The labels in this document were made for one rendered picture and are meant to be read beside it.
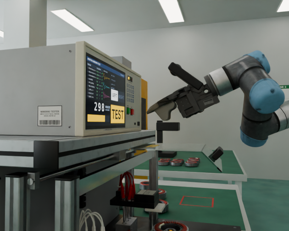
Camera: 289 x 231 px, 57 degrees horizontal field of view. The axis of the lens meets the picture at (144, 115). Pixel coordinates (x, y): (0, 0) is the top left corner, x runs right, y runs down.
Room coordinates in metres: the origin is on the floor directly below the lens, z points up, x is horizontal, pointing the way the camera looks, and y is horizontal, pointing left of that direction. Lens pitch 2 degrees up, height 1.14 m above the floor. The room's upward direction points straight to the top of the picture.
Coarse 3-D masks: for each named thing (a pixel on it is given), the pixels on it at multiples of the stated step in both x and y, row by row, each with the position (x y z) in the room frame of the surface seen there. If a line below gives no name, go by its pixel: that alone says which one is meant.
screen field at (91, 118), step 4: (88, 116) 0.59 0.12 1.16; (92, 116) 0.61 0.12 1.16; (96, 116) 0.63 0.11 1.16; (100, 116) 0.65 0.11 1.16; (104, 116) 0.67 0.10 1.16; (108, 116) 0.69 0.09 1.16; (88, 120) 0.59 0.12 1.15; (92, 120) 0.61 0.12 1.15; (96, 120) 0.63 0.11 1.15; (100, 120) 0.65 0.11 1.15; (104, 120) 0.67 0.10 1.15; (108, 120) 0.69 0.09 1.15
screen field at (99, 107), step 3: (96, 102) 0.63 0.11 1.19; (99, 102) 0.64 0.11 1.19; (96, 105) 0.63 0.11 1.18; (99, 105) 0.64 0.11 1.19; (102, 105) 0.66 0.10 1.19; (96, 108) 0.63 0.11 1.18; (99, 108) 0.64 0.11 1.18; (102, 108) 0.66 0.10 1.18; (96, 111) 0.63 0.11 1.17; (99, 111) 0.64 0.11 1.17; (102, 111) 0.66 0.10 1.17
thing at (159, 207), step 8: (144, 192) 0.86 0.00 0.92; (152, 192) 0.86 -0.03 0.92; (112, 200) 0.86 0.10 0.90; (120, 200) 0.85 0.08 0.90; (136, 200) 0.84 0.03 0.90; (144, 200) 0.83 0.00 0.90; (152, 200) 0.83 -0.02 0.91; (128, 208) 0.90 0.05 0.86; (152, 208) 0.82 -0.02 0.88; (160, 208) 0.83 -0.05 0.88; (128, 216) 0.90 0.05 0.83
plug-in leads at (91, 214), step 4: (84, 212) 0.63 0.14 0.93; (88, 212) 0.63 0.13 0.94; (92, 212) 0.65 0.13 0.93; (96, 212) 0.66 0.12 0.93; (80, 216) 0.64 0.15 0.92; (84, 216) 0.63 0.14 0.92; (88, 216) 0.64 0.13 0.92; (92, 216) 0.66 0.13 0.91; (96, 216) 0.64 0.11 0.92; (100, 216) 0.66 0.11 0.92; (80, 220) 0.64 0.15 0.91; (84, 220) 0.64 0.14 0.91; (92, 220) 0.62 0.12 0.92; (100, 220) 0.64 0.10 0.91; (80, 224) 0.64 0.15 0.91; (80, 228) 0.64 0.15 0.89; (92, 228) 0.66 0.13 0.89; (100, 228) 0.64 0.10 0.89; (104, 228) 0.66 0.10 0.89
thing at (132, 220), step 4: (120, 220) 0.88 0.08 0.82; (128, 220) 0.88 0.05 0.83; (132, 220) 0.88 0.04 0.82; (136, 220) 0.90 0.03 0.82; (116, 224) 0.85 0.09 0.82; (120, 224) 0.85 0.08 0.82; (124, 224) 0.85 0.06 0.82; (128, 224) 0.85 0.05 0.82; (132, 224) 0.86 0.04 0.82; (136, 224) 0.90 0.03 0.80; (116, 228) 0.85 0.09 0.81; (120, 228) 0.85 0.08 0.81; (124, 228) 0.84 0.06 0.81; (128, 228) 0.84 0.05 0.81; (132, 228) 0.86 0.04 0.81; (136, 228) 0.90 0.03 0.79
